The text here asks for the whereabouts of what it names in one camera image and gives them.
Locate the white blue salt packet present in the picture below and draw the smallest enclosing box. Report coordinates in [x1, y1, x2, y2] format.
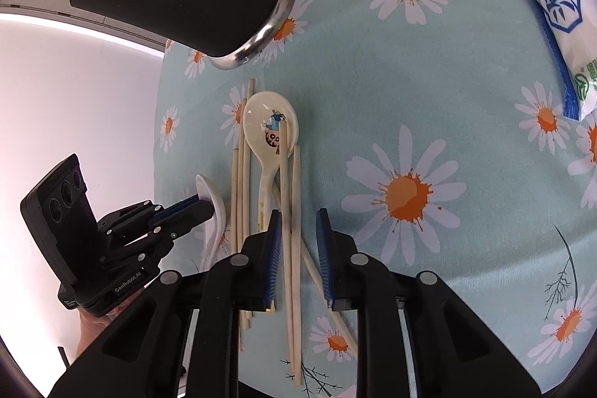
[507, 0, 597, 122]

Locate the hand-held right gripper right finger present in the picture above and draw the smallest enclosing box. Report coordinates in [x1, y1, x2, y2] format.
[316, 208, 554, 398]

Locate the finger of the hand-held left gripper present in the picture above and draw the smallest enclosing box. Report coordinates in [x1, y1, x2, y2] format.
[169, 201, 216, 241]
[151, 194, 203, 224]

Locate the cartoon print ceramic spoon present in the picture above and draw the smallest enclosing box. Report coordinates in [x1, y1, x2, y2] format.
[241, 91, 300, 242]

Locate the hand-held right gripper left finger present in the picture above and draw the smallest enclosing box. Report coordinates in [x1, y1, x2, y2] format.
[49, 210, 283, 398]

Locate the wooden chopstick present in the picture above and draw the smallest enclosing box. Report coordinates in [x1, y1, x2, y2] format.
[280, 121, 297, 375]
[271, 184, 359, 357]

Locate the person's left hand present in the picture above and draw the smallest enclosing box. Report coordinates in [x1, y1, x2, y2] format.
[77, 286, 146, 356]

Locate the daisy print tablecloth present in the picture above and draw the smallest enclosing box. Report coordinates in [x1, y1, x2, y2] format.
[153, 0, 597, 398]

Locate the plain white ceramic spoon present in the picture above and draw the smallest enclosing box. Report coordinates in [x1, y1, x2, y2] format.
[195, 173, 228, 274]

